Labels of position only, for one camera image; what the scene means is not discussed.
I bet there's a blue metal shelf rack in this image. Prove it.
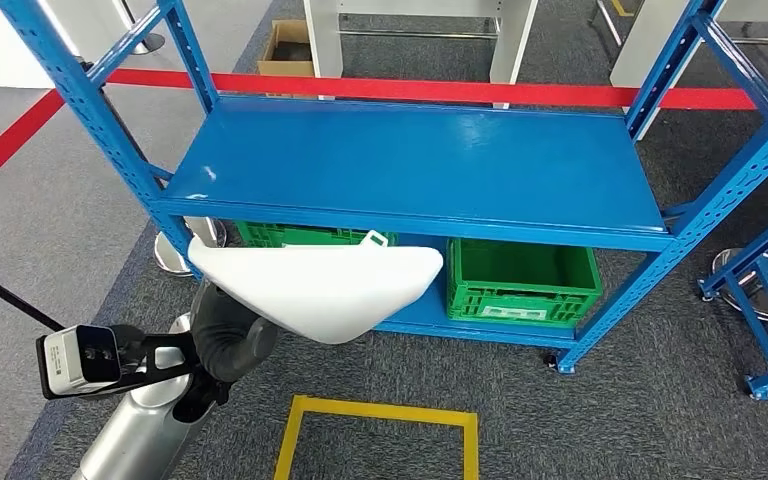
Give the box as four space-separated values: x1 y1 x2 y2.
0 0 768 376

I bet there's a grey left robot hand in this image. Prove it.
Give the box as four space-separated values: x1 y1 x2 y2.
188 281 280 386

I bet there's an open cardboard box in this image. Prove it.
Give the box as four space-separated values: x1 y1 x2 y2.
257 18 316 79

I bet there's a black tether strap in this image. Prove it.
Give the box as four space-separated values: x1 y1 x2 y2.
0 258 66 333

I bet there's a steel tube frame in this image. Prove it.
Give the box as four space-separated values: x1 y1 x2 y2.
587 0 624 48

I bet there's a white bench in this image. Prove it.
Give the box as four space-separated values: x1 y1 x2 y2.
303 0 539 111

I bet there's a green plastic crate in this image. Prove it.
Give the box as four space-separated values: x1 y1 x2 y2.
234 221 399 250
447 238 605 330

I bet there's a steel barrier stanchion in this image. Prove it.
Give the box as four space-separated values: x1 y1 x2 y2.
710 246 768 324
115 0 167 56
73 56 228 276

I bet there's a white plastic part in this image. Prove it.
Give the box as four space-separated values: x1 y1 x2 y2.
187 229 445 346

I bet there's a white cabinet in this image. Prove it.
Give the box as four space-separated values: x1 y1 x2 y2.
609 0 768 142

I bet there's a red barrier belt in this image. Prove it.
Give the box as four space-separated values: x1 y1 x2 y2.
106 68 768 112
0 89 66 208

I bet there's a white plinth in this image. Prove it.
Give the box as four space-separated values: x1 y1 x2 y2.
0 0 124 91

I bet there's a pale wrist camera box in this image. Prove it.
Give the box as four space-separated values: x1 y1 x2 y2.
34 323 200 402

